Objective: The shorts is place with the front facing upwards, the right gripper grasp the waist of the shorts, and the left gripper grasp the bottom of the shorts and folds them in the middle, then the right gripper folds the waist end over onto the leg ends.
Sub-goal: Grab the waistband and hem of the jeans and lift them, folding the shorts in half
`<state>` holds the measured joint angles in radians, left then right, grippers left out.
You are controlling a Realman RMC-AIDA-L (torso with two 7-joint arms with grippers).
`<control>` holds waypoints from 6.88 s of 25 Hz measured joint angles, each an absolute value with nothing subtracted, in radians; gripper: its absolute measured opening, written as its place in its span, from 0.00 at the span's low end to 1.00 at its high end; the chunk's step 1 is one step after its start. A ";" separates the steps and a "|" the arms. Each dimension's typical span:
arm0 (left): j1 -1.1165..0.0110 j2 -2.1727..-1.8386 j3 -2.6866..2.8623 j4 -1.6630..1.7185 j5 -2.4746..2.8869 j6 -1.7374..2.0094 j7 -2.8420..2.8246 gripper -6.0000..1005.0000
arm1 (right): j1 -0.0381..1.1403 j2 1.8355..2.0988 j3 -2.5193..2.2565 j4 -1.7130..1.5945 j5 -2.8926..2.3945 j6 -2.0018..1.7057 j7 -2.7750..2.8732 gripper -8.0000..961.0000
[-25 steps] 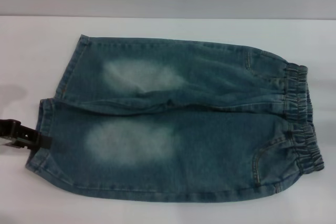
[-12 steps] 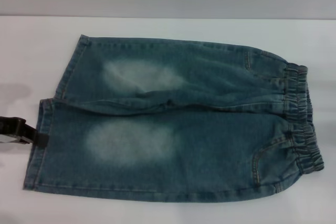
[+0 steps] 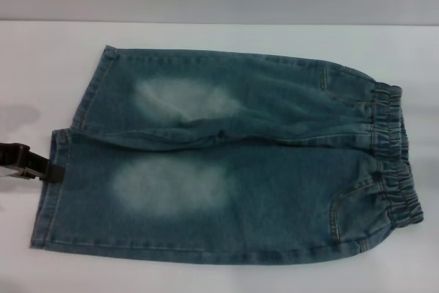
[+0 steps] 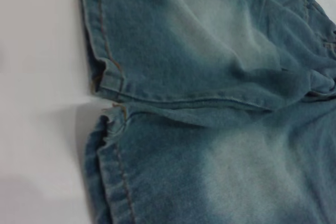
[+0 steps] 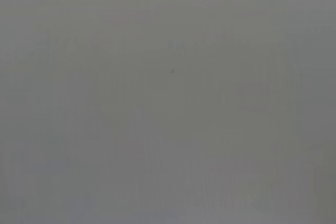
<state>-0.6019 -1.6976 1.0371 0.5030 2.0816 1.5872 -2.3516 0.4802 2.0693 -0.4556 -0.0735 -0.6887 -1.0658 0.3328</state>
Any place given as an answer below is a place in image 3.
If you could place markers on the blue denim shorts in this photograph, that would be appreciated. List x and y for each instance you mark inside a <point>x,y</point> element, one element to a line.
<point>212,183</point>

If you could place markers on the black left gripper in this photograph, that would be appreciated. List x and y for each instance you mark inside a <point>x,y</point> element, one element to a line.
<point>13,155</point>

